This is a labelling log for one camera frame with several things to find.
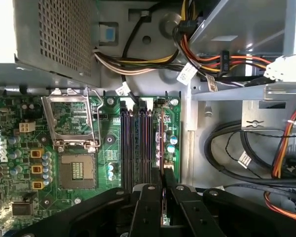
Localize red yellow power wires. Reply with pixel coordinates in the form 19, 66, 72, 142
172, 0, 273, 79

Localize wire locking lever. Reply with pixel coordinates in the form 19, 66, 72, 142
87, 85, 105, 152

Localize red orange wire bundle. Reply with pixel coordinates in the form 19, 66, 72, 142
263, 192, 296, 223

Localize green motherboard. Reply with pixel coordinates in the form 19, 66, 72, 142
0, 95, 183, 237

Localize blue plastic clip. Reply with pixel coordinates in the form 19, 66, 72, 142
104, 27, 116, 40

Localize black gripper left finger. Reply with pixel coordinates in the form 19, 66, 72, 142
4, 167, 163, 237

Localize grey power supply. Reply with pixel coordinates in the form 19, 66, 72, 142
13, 0, 102, 87

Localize yellow white wire bundle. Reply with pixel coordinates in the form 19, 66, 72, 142
92, 48, 181, 76

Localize CPU socket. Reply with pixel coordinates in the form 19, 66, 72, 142
58, 153, 97, 190

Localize metal socket cover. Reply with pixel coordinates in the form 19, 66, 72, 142
41, 88, 95, 147

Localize black cables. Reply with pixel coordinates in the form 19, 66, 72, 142
204, 120, 296, 192

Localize black wire connector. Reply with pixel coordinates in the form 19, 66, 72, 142
219, 50, 230, 78

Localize white cable label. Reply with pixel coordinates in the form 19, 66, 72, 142
115, 85, 130, 97
177, 63, 197, 86

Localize silver drive cage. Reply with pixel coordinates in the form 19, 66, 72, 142
187, 0, 296, 101

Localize RAM stick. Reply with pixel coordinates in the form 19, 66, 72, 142
159, 110, 170, 227

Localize white wire connector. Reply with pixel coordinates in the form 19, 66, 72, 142
263, 54, 296, 82

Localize white board connector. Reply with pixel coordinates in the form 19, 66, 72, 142
19, 120, 37, 133

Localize black RAM slot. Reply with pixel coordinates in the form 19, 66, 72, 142
127, 97, 135, 192
145, 97, 153, 185
137, 97, 146, 188
120, 97, 128, 192

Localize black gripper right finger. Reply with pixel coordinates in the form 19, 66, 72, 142
164, 167, 296, 237

